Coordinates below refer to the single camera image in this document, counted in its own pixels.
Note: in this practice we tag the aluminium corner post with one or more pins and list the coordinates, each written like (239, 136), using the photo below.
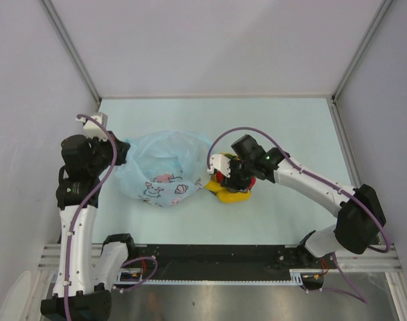
(61, 31)
(363, 45)

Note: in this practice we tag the aluminium frame rail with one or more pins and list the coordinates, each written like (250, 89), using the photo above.
(369, 261)
(346, 141)

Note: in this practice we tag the yellow fake mango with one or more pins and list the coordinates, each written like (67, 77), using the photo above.
(225, 196)

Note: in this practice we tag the aluminium frame front rail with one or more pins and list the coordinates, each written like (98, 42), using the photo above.
(369, 261)

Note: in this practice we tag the light blue plastic bag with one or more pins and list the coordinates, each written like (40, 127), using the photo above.
(164, 168)

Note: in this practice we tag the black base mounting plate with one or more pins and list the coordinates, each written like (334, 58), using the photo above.
(175, 259)

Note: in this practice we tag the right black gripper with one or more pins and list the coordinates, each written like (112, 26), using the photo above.
(232, 182)

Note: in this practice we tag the yellow fake banana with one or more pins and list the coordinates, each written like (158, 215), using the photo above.
(214, 187)

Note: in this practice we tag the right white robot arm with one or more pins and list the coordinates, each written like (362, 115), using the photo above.
(357, 210)

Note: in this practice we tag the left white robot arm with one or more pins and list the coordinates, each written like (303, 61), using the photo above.
(82, 289)

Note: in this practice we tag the left aluminium corner post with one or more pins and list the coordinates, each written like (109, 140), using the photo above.
(61, 31)

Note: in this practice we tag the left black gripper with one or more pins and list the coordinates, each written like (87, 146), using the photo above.
(122, 149)

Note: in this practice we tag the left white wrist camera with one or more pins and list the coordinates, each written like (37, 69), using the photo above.
(94, 125)

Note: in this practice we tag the red fake pepper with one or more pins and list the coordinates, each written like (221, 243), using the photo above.
(252, 183)

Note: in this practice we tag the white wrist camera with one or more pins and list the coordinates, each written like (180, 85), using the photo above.
(219, 163)
(94, 125)

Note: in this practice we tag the red fake apple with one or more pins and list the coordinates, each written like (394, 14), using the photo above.
(219, 177)

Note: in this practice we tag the white slotted cable duct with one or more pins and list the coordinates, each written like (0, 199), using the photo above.
(263, 277)

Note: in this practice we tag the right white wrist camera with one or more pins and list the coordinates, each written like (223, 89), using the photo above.
(219, 163)

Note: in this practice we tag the aluminium frame right rail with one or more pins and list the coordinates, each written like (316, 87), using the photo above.
(346, 141)

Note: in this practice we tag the right aluminium corner post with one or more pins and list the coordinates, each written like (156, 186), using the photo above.
(363, 45)

